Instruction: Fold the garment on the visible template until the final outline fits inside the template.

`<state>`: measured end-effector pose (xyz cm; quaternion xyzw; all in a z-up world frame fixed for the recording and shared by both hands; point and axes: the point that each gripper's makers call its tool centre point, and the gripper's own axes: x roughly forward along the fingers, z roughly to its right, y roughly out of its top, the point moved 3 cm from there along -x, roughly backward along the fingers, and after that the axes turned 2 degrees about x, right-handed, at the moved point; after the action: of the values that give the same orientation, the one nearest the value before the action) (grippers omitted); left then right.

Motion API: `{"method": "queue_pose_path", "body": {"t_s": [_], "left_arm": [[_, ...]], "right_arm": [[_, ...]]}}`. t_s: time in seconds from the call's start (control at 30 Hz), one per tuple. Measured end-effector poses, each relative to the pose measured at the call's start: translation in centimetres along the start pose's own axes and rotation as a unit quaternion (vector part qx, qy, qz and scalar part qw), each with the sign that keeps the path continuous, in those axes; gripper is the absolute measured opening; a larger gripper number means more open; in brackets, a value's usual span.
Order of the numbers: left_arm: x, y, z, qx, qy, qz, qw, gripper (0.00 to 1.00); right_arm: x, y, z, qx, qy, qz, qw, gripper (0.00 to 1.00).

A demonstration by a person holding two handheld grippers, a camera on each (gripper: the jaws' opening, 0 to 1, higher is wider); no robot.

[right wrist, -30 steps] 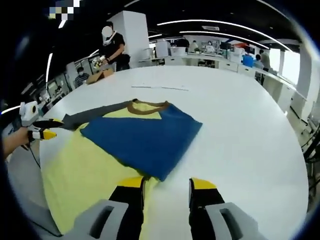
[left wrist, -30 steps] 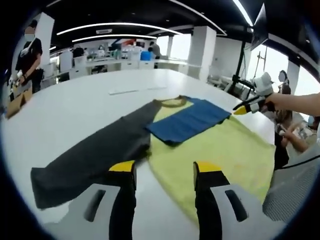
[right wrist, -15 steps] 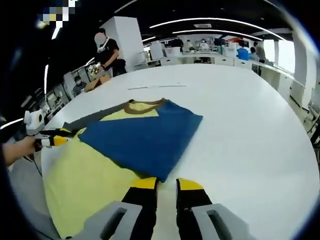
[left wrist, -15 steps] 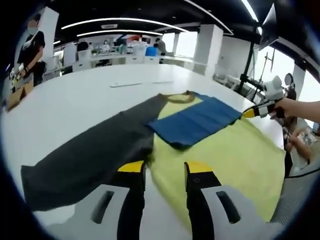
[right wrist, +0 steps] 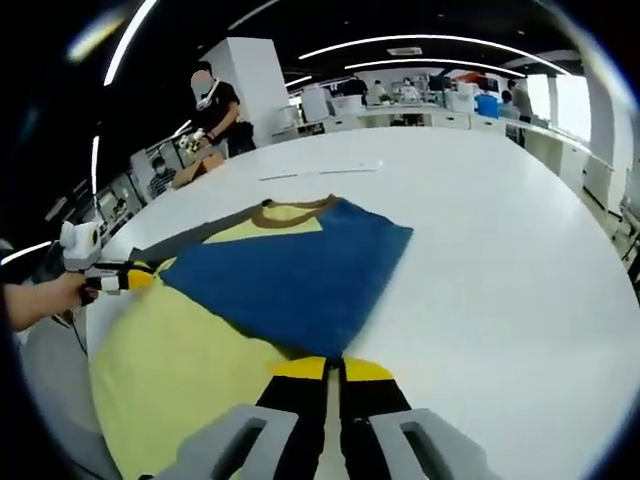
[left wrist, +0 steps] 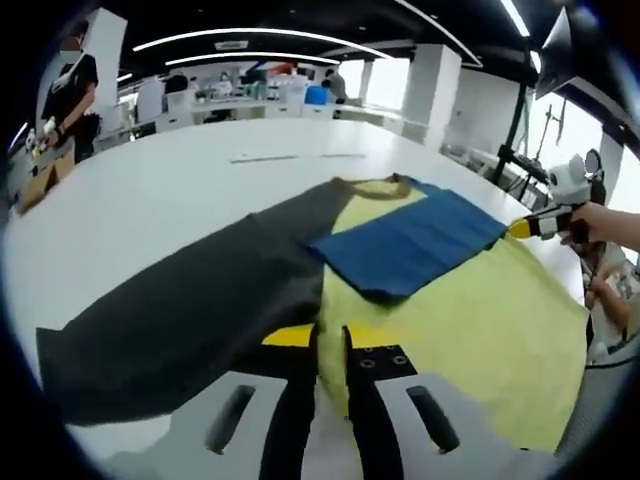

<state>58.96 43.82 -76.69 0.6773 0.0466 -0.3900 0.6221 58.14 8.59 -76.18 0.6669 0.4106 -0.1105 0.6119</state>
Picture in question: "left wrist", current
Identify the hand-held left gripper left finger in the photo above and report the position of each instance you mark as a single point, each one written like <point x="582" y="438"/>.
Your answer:
<point x="280" y="425"/>

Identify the grey mesh chair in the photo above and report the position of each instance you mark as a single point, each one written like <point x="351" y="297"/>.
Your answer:
<point x="600" y="400"/>

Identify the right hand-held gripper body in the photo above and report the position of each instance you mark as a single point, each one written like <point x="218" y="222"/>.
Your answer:
<point x="570" y="182"/>

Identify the black stand pole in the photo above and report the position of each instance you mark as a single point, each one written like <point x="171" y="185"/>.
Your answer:
<point x="520" y="120"/>

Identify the brown cardboard box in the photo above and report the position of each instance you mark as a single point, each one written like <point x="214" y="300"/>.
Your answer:
<point x="42" y="187"/>

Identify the thin white strip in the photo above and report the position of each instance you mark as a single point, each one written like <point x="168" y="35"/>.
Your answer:
<point x="260" y="159"/>

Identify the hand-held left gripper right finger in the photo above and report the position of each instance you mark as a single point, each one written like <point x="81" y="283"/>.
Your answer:
<point x="380" y="425"/>

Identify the yellow blue grey garment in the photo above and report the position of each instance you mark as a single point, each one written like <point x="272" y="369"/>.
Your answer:
<point x="200" y="300"/>

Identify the person's right hand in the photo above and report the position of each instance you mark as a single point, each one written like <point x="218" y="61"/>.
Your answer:
<point x="597" y="225"/>

